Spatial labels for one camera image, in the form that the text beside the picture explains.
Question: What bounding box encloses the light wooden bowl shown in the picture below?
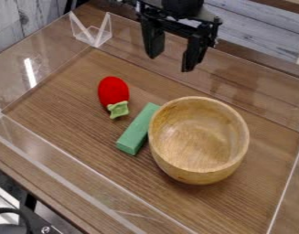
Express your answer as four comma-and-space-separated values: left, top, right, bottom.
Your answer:
148, 96, 250, 185

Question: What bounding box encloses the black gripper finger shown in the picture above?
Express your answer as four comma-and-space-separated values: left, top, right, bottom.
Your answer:
140, 16, 165, 59
182, 34, 207, 72

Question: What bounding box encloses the green rectangular block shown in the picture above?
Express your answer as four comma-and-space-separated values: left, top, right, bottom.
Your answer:
116, 102, 160, 155

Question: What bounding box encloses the black cable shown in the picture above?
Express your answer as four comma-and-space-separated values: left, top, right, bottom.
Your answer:
0, 207, 35, 234

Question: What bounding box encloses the black table leg frame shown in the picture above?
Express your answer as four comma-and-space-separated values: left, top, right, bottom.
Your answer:
20, 193, 63, 234

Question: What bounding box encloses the red plush strawberry toy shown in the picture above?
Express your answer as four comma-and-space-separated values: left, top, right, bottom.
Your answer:
98, 77, 130, 119

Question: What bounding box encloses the clear acrylic corner bracket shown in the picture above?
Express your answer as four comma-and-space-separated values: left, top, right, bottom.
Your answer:
68, 12, 112, 48

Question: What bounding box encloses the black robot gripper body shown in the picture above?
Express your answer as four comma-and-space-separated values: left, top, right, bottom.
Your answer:
135, 0, 222, 47

